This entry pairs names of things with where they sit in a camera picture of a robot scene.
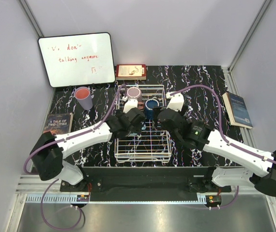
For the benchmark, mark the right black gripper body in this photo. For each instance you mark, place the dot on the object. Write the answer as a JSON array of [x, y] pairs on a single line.
[[182, 115]]

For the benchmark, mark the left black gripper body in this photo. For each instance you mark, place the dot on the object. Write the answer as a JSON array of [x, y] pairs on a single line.
[[135, 130]]

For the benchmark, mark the lavender tumbler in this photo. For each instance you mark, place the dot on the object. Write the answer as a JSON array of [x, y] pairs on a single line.
[[86, 104]]

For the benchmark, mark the coral pink tumbler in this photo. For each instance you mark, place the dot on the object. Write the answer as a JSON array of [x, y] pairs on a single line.
[[82, 93]]

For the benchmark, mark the light blue faceted mug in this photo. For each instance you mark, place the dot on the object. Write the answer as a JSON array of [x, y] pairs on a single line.
[[137, 129]]

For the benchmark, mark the salmon square mug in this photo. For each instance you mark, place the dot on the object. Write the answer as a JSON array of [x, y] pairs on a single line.
[[141, 105]]

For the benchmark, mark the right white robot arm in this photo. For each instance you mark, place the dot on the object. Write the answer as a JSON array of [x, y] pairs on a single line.
[[257, 168]]

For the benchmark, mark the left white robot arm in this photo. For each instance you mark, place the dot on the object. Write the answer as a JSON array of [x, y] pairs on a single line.
[[50, 151]]

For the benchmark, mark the dark blue mug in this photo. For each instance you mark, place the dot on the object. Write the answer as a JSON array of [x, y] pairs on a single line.
[[150, 104]]

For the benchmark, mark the mauve mug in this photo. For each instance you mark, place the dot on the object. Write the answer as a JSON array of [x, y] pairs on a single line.
[[134, 93]]

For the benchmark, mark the red book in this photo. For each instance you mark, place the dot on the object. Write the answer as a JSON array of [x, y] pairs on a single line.
[[131, 72]]

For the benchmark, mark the A Tale of Two Cities book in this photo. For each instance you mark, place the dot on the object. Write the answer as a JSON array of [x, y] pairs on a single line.
[[58, 123]]

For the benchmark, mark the blue book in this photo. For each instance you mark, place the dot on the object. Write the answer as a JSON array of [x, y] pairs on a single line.
[[237, 111]]

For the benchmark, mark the white dry-erase board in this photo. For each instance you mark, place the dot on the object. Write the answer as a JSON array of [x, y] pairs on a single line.
[[76, 60]]

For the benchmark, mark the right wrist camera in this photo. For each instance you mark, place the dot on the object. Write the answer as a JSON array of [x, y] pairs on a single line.
[[176, 101]]

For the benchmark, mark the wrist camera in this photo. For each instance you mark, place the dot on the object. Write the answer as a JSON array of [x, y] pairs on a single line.
[[176, 101], [129, 103]]

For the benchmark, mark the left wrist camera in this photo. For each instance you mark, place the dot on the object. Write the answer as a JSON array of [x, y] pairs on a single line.
[[129, 103]]

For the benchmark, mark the white wire dish rack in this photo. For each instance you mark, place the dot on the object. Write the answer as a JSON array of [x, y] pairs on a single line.
[[153, 144]]

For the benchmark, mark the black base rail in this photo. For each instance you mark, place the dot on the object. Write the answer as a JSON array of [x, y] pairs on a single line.
[[144, 184]]

